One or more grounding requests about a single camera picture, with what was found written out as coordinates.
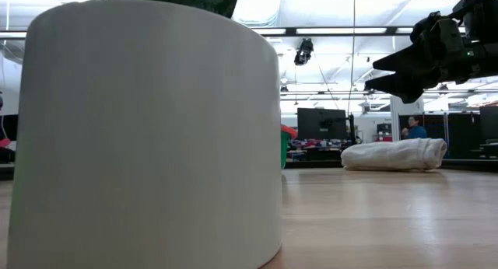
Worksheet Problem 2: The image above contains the white folded cloth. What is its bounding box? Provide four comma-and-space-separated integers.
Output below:
340, 137, 449, 173

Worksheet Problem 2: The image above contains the person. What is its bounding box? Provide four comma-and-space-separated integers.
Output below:
401, 114, 429, 140

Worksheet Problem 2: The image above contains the black room divider panel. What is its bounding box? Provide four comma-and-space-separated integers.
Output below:
398, 112, 482, 159

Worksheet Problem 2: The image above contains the teal basket orange rim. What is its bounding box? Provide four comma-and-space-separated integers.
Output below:
280, 124, 299, 170

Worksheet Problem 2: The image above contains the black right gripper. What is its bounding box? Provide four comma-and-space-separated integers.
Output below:
364, 12, 498, 104

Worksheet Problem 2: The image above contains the white round plant pot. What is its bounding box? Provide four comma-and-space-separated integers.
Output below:
5, 0, 284, 269

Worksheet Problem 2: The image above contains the black background monitor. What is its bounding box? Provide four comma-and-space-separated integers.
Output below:
296, 107, 348, 141

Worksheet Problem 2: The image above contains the black ceiling-mounted camera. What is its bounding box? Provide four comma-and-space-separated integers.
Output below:
293, 37, 314, 67

